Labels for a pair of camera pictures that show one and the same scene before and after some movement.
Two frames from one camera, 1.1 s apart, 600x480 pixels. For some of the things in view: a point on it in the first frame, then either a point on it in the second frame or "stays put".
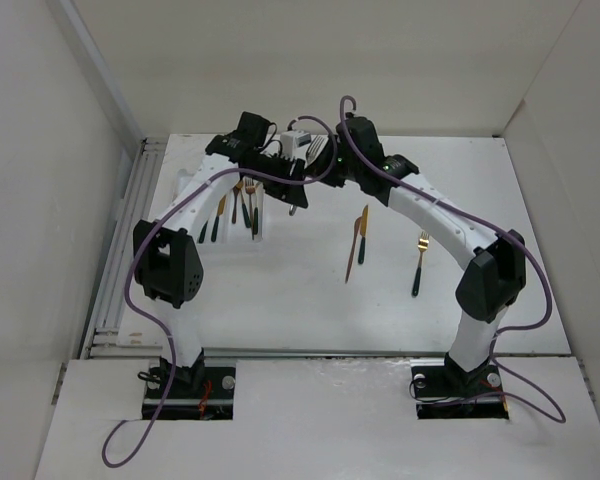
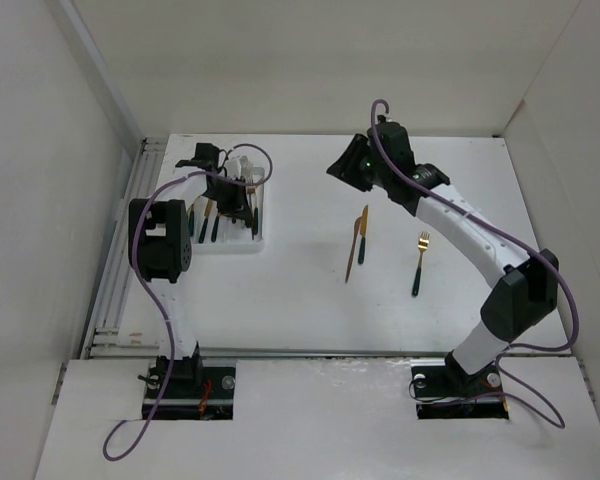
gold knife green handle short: x=363 y=231 stays put
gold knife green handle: x=203 y=232 stays put
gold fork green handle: x=423 y=244 stays put
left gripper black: x=287 y=192 -> x=238 y=206
